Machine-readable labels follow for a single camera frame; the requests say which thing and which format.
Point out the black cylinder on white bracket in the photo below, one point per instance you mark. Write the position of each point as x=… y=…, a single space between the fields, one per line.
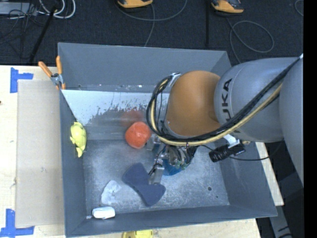
x=221 y=153

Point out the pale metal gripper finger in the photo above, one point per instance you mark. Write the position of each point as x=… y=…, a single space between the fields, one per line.
x=155 y=176
x=153 y=143

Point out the blue cup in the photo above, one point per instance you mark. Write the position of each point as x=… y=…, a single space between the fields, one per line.
x=173 y=171

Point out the orange-red ball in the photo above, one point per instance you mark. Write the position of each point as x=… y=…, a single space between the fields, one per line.
x=137 y=135

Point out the small white box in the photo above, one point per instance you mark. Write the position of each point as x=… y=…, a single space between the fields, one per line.
x=103 y=212

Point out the dark blue sponge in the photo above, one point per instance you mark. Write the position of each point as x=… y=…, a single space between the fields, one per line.
x=141 y=182

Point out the yellow toy animal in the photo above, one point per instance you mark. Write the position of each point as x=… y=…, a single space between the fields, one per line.
x=78 y=135

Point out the pale flat board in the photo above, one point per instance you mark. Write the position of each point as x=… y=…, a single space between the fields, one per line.
x=37 y=145

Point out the grey metal bin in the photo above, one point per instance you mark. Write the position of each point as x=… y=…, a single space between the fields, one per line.
x=123 y=68

